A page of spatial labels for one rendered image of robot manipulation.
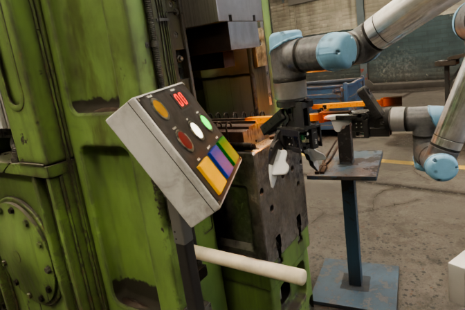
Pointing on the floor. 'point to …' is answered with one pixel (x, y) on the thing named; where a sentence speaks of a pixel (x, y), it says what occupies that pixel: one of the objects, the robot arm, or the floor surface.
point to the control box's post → (187, 259)
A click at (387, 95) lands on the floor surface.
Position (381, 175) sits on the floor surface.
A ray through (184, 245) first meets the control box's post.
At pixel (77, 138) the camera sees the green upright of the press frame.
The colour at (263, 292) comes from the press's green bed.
